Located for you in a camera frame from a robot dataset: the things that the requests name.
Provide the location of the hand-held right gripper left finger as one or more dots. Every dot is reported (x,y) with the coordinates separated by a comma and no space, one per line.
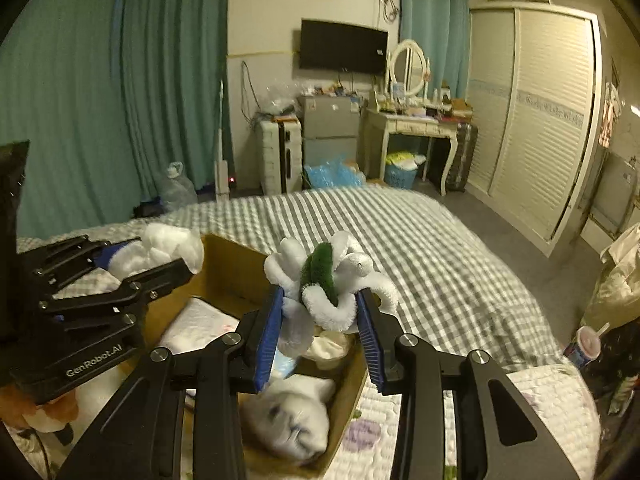
(266,341)

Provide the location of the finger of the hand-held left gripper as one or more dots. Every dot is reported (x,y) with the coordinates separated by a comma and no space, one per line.
(101,256)
(150,282)

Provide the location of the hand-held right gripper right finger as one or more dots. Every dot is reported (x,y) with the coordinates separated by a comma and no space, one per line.
(372,346)

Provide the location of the white fluffy plush toy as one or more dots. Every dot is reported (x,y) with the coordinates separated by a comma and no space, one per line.
(170,245)

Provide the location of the cardboard box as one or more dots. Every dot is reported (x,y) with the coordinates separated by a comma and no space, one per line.
(227,270)

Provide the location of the white and green fuzzy flower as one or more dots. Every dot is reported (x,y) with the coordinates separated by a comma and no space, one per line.
(295,262)

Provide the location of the cream soft cloth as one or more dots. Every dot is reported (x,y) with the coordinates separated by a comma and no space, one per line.
(330,347)

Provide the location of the light blue packet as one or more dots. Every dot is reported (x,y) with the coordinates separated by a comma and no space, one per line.
(284,366)

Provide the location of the orange and white plush toy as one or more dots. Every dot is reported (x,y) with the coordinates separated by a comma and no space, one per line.
(45,410)

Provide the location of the white folded cloth in box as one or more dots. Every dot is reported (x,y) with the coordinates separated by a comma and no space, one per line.
(200,322)

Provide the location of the white plush cat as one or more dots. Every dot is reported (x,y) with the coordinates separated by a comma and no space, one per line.
(295,410)

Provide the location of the grey checked bed sheet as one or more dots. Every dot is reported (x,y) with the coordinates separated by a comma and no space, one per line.
(400,240)

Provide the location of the white stick vacuum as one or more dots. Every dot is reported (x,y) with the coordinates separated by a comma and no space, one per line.
(221,160)

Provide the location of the blue laundry basket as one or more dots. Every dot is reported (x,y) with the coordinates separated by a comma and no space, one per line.
(401,177)

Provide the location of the wide teal curtain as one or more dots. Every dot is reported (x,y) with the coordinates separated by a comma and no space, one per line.
(100,85)

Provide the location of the white suitcase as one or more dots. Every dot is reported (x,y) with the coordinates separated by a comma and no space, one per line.
(270,155)

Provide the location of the blue plastic bag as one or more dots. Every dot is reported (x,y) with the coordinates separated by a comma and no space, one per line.
(332,175)

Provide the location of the white quilted blanket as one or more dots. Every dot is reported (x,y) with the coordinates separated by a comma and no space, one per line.
(545,410)

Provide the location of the dark suitcase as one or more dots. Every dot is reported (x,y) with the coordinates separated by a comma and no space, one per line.
(462,157)

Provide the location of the drink cup with straw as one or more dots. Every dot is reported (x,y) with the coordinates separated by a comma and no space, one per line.
(582,347)

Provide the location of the grey mini fridge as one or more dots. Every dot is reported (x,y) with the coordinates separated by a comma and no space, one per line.
(327,130)

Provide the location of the clear plastic bag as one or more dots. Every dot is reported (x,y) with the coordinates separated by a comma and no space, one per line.
(280,100)

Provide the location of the white dressing table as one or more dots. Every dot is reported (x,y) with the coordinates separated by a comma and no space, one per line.
(400,122)

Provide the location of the beige bag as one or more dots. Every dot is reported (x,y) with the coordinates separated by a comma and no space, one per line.
(615,285)

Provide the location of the white oval vanity mirror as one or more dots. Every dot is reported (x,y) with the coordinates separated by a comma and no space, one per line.
(407,67)

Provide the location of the white sliding door wardrobe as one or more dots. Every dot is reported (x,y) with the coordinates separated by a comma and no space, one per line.
(540,120)

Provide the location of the narrow teal curtain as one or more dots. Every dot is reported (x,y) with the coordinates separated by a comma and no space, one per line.
(435,20)

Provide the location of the black wall television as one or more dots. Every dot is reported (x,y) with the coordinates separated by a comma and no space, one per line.
(342,45)

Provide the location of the wall hanging with print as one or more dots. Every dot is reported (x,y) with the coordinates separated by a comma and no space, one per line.
(609,120)

